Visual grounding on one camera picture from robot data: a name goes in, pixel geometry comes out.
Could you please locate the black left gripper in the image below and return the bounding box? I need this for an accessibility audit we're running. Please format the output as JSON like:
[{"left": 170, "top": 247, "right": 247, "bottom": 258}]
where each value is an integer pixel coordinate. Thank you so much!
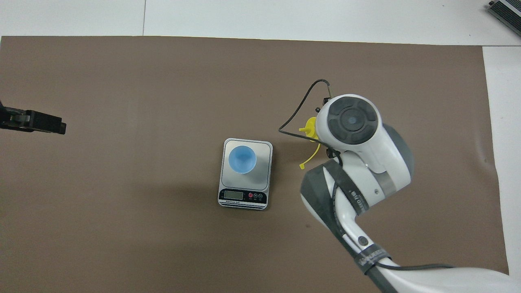
[{"left": 0, "top": 102, "right": 66, "bottom": 135}]

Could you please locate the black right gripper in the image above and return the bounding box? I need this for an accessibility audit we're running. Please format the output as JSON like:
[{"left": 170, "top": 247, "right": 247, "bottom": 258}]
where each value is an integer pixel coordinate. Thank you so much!
[{"left": 315, "top": 97, "right": 341, "bottom": 160}]

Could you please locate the yellow squeeze bottle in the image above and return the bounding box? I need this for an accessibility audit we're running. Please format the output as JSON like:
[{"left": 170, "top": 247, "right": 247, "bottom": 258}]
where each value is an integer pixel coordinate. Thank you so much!
[{"left": 299, "top": 117, "right": 322, "bottom": 169}]

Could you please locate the blue plastic cup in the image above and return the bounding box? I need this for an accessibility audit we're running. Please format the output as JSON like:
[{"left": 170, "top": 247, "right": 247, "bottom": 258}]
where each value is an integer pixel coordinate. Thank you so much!
[{"left": 228, "top": 146, "right": 257, "bottom": 175}]

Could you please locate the silver digital kitchen scale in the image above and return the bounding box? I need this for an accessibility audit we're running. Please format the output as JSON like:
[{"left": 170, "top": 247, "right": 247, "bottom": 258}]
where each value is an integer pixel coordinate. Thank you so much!
[{"left": 218, "top": 138, "right": 273, "bottom": 211}]

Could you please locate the brown paper mat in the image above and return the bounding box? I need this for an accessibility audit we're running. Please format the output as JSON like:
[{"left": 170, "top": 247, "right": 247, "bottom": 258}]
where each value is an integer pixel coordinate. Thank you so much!
[{"left": 0, "top": 36, "right": 511, "bottom": 293}]

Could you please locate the grey ribbed metal device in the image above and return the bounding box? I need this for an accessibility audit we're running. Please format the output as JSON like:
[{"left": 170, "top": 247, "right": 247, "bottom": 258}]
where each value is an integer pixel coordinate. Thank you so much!
[{"left": 488, "top": 0, "right": 521, "bottom": 38}]

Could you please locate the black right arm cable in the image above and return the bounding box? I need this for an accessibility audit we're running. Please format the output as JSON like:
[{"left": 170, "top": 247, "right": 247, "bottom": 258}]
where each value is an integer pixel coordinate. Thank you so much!
[{"left": 279, "top": 79, "right": 454, "bottom": 273}]

